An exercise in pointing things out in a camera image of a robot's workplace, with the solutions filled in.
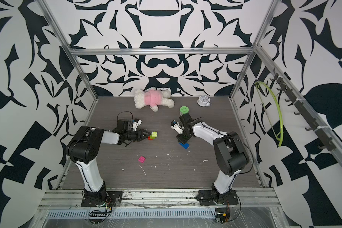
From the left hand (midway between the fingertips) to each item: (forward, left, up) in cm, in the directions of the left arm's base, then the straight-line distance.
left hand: (149, 133), depth 97 cm
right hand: (-3, -21, +2) cm, 22 cm away
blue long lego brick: (-10, -24, 0) cm, 26 cm away
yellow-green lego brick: (-4, -4, +4) cm, 6 cm away
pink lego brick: (-17, +4, -1) cm, 17 cm away
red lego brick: (-4, 0, 0) cm, 4 cm away
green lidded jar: (+17, -25, +3) cm, 31 cm away
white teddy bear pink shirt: (+26, -2, +7) cm, 28 cm away
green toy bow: (-12, -65, +31) cm, 73 cm away
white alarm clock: (+27, -42, +2) cm, 50 cm away
